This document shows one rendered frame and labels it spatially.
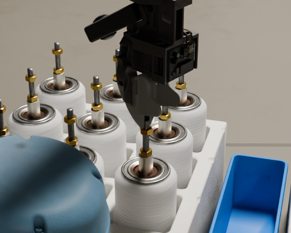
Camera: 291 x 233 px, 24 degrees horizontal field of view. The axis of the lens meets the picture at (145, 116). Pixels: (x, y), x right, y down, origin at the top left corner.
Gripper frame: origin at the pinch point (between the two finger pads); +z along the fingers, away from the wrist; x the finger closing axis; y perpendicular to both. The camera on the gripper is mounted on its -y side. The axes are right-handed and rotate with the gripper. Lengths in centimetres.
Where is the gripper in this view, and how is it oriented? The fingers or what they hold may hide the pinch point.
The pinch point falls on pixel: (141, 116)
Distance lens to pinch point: 98.4
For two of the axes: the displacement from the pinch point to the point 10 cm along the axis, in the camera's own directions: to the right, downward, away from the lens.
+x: 6.6, -3.6, 6.6
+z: 0.0, 8.8, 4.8
